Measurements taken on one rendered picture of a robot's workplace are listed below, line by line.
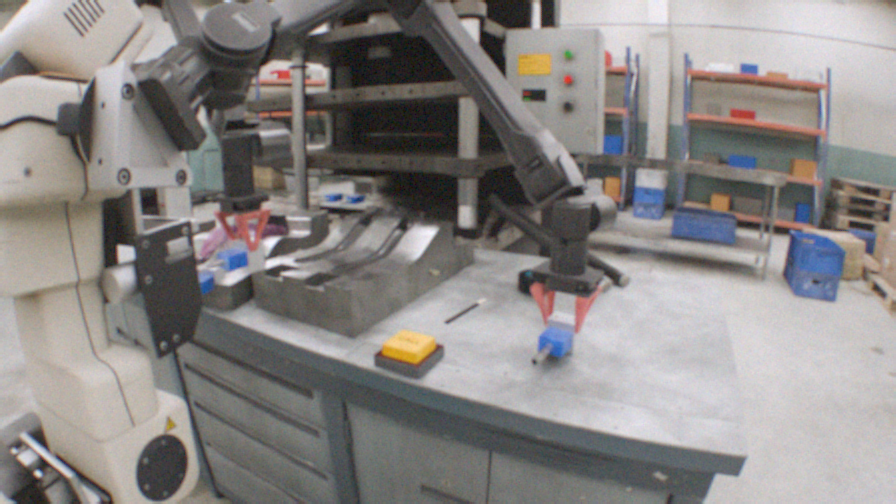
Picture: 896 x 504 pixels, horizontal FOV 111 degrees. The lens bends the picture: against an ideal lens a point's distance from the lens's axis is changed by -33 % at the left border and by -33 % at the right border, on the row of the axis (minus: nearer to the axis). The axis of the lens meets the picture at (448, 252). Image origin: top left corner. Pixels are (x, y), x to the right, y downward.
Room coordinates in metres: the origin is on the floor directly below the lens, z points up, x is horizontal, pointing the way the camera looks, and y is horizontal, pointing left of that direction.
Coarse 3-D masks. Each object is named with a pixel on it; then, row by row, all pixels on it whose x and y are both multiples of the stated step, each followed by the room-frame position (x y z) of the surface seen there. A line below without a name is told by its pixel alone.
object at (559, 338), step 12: (552, 324) 0.66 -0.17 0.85; (564, 324) 0.65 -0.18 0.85; (540, 336) 0.63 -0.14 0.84; (552, 336) 0.63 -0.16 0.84; (564, 336) 0.63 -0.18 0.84; (576, 336) 0.65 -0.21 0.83; (540, 348) 0.63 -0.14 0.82; (552, 348) 0.62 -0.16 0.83; (564, 348) 0.62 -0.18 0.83; (576, 348) 0.65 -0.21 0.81; (540, 360) 0.58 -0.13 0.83
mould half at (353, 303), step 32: (352, 224) 1.05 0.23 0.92; (384, 224) 1.03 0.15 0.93; (416, 224) 1.01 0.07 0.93; (448, 224) 1.02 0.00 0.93; (288, 256) 0.90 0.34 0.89; (352, 256) 0.91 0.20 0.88; (416, 256) 0.90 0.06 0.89; (448, 256) 1.02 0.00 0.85; (256, 288) 0.81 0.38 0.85; (288, 288) 0.77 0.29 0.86; (352, 288) 0.71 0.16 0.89; (384, 288) 0.79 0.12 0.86; (416, 288) 0.89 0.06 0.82; (320, 320) 0.74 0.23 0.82; (352, 320) 0.70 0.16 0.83
